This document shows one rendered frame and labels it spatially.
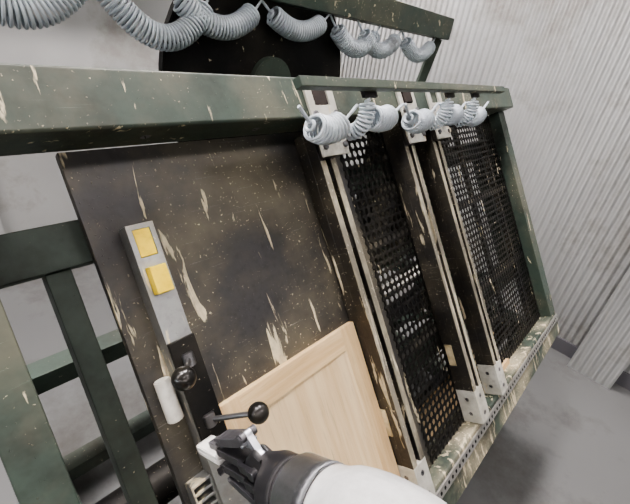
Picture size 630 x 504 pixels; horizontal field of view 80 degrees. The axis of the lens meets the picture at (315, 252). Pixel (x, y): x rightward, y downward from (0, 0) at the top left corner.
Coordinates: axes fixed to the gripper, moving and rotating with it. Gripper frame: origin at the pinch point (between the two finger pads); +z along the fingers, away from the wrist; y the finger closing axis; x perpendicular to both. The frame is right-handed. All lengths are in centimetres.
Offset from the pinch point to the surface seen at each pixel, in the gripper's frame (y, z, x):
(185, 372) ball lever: -13.2, 0.0, -0.4
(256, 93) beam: -59, 6, 35
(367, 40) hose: -93, 30, 123
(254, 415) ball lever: -0.6, 0.4, 8.2
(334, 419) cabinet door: 19.7, 13.9, 34.6
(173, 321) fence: -19.3, 11.6, 4.6
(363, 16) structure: -100, 27, 120
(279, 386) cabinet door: 3.9, 13.7, 22.6
